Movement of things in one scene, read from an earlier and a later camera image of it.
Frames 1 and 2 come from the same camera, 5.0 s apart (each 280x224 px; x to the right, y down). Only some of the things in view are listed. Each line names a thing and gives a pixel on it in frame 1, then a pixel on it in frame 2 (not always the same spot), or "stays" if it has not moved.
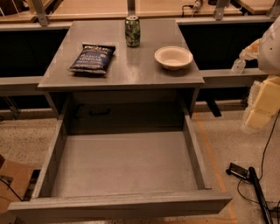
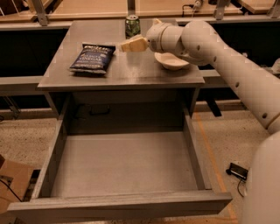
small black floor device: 237,171 stays
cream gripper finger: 250,52 -> 172,38
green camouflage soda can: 132,31 stays
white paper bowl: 173,58 stays
